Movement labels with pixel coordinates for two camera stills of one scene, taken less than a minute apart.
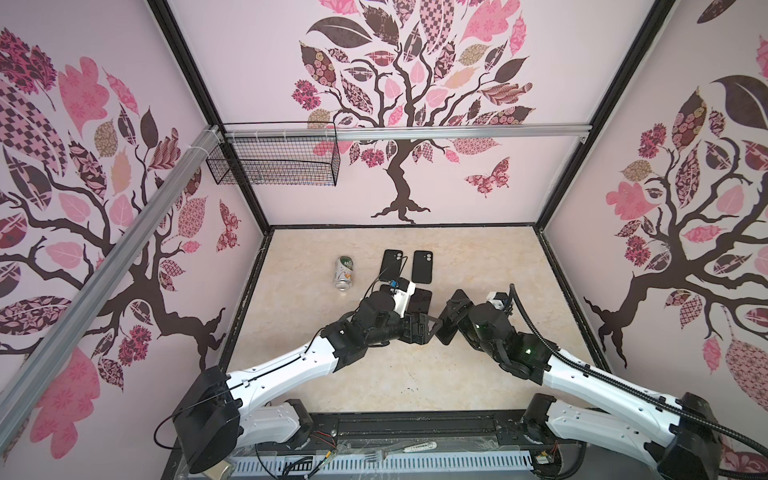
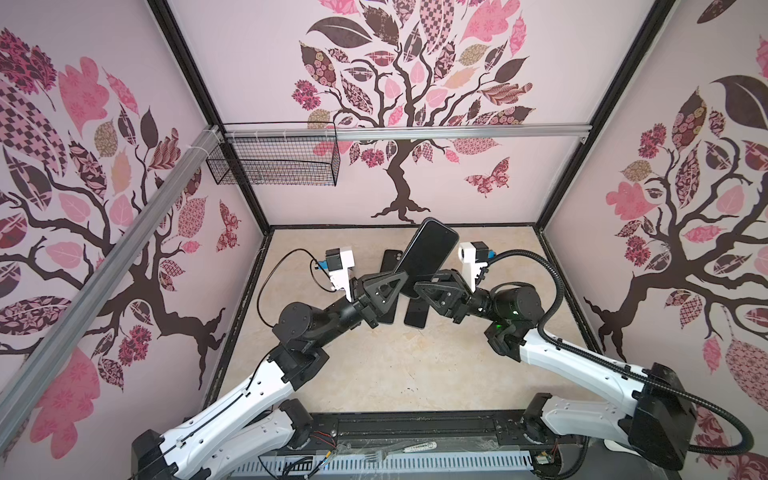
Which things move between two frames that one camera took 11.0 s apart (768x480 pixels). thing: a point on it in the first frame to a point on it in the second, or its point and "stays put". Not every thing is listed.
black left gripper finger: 437,325 to 384,290
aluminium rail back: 413,133 stays put
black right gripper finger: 448,330 to 445,289
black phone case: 391,265 stays put
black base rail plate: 207,438 stays put
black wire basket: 280,162 stays put
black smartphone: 419,302 stays put
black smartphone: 446,332 to 427,254
